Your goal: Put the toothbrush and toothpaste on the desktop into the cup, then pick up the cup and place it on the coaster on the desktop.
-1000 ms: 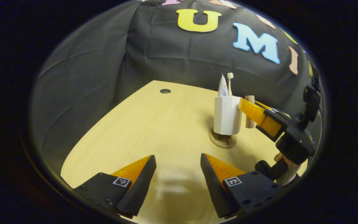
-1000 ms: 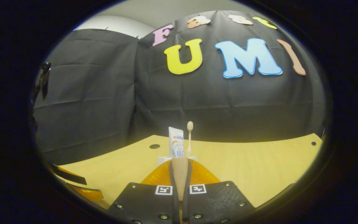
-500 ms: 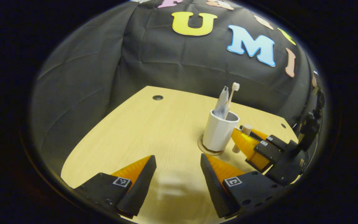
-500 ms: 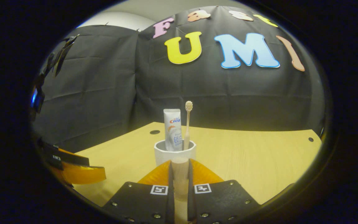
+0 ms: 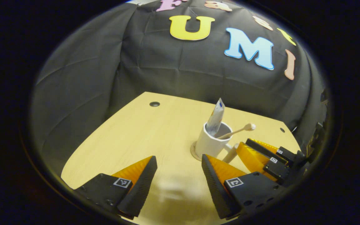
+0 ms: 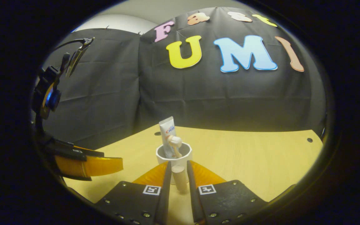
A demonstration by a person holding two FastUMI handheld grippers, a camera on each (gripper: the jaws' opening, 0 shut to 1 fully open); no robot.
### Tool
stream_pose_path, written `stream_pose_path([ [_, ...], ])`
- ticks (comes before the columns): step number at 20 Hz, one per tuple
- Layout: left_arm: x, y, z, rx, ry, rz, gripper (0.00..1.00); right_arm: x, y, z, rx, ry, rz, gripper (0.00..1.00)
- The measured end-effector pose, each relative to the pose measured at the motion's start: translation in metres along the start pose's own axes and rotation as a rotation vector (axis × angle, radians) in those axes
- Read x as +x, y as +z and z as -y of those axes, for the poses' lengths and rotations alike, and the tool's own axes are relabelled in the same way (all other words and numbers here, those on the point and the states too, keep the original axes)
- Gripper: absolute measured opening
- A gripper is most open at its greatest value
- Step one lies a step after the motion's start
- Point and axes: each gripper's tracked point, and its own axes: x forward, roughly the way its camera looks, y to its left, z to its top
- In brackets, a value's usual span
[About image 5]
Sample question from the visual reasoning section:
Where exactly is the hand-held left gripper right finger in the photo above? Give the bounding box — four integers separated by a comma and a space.
201, 154, 287, 220

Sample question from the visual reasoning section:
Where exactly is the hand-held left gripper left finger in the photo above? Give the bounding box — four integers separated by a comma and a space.
74, 155, 158, 219

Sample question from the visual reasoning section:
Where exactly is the white toothpaste tube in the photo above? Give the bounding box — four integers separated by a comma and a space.
205, 98, 225, 137

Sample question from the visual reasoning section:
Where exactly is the beige toothbrush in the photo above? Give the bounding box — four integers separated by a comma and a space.
217, 123, 257, 140

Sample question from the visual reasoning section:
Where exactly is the round cork coaster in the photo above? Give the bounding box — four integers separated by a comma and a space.
190, 141, 205, 162

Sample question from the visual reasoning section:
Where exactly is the white cup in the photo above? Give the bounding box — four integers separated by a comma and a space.
194, 122, 240, 164

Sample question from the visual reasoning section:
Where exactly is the light wooden desktop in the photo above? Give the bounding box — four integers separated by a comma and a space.
61, 92, 302, 225

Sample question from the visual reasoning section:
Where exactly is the black backdrop cloth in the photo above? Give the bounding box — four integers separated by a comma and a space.
30, 0, 329, 169

